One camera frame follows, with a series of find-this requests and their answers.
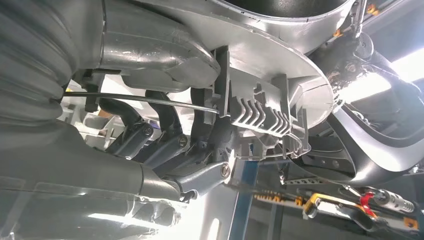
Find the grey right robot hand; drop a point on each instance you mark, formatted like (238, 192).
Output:
(82, 185)

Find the black white robot body shell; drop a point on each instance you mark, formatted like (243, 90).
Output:
(371, 155)

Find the silver threaded connector red clip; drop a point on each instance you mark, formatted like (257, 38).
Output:
(394, 200)

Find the safety tether with metal swivel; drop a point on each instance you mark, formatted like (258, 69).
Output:
(357, 16)

